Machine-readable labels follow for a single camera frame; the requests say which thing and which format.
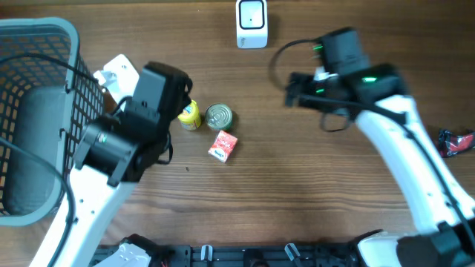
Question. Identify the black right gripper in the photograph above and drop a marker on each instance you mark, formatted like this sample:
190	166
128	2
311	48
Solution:
306	81

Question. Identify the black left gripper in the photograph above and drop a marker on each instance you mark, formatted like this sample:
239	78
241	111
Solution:
185	101

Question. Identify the yellow lidded jar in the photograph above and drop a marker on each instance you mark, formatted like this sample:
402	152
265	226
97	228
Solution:
190	117

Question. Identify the green tin can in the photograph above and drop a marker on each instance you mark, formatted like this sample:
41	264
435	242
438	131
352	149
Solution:
219	117

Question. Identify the red white small carton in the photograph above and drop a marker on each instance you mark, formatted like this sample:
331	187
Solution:
223	146

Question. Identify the dark snack packet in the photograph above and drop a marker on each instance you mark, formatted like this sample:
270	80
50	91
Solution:
450	144

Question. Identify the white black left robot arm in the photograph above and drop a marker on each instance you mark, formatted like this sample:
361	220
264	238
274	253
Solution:
114	151

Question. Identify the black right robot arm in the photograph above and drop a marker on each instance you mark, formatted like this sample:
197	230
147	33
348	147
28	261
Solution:
376	100

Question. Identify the white barcode scanner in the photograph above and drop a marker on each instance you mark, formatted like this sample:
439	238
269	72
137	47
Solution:
251	24

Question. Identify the grey plastic basket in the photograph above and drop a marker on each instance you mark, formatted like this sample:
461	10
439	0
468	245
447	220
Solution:
47	97

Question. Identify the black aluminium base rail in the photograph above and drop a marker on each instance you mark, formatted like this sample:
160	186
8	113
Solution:
315	255

